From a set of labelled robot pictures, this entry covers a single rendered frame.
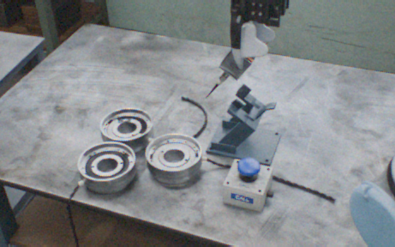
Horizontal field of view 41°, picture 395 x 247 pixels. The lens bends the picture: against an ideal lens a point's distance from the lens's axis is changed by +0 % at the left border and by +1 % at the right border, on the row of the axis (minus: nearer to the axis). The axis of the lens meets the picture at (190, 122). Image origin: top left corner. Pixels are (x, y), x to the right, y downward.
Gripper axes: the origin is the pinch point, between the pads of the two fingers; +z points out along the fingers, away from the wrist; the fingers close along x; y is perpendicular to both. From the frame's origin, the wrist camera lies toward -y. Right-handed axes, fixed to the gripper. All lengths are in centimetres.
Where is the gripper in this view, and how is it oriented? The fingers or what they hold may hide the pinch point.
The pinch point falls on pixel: (239, 57)
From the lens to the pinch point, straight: 93.3
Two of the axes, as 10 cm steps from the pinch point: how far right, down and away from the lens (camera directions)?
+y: 9.4, 1.9, -2.9
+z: 0.3, 7.8, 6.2
